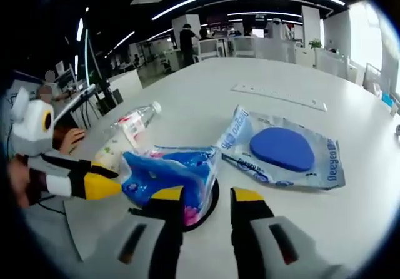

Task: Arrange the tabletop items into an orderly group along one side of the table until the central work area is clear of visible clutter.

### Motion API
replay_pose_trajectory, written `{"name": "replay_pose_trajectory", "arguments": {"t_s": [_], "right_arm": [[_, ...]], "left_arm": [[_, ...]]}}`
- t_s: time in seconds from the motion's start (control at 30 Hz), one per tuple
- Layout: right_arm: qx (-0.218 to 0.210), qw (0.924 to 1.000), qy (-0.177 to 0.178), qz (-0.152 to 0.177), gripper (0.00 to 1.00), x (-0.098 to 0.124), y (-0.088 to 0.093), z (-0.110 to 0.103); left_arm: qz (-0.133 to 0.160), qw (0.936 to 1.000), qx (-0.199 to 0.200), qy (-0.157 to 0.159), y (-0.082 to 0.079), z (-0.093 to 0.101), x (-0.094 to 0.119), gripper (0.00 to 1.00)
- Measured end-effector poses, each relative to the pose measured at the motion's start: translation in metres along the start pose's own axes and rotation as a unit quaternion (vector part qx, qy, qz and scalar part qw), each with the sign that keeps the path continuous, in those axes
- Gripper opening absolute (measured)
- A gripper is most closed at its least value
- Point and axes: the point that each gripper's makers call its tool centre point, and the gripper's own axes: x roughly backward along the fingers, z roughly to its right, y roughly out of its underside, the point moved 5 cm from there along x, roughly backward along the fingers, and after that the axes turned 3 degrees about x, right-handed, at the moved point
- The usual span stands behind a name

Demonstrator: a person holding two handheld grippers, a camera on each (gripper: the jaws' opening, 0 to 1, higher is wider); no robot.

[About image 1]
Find person's left hand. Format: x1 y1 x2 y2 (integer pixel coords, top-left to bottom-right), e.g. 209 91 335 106
6 159 48 210

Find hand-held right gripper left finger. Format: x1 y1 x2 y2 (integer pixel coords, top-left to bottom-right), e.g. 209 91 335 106
96 185 185 279

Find blue sponge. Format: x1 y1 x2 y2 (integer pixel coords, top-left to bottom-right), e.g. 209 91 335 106
216 104 346 191

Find black round plate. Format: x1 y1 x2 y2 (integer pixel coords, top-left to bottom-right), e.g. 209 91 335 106
182 178 221 233

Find clear plastic water bottle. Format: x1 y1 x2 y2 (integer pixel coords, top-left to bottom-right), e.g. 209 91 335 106
102 101 163 150

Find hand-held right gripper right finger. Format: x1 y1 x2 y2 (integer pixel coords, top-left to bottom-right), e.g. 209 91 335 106
230 187 348 279

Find table cable slot cover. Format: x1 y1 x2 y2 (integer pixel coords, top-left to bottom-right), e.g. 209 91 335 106
230 83 328 112

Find white table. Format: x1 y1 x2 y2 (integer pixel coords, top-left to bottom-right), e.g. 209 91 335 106
21 56 400 279

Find small blue box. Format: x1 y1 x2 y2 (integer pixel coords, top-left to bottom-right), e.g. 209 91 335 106
380 93 397 107

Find blue tissue pack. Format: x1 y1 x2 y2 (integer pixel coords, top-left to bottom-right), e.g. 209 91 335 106
119 145 220 227

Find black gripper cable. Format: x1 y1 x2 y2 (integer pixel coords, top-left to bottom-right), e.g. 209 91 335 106
36 193 68 215

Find black tripod stand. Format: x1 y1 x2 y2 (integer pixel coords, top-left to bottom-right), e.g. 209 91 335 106
83 6 123 113

